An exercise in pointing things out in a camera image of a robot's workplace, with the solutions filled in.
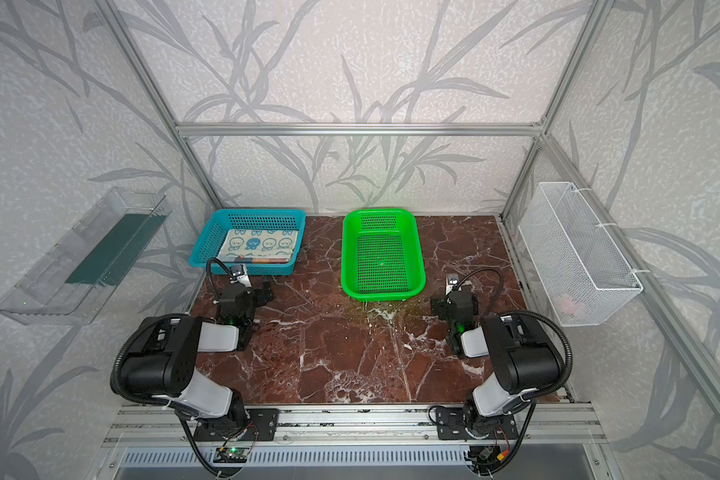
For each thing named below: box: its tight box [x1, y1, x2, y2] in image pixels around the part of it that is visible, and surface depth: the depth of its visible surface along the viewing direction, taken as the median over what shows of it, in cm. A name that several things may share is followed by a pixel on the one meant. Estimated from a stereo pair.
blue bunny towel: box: [216, 229, 298, 264], surface depth 107 cm
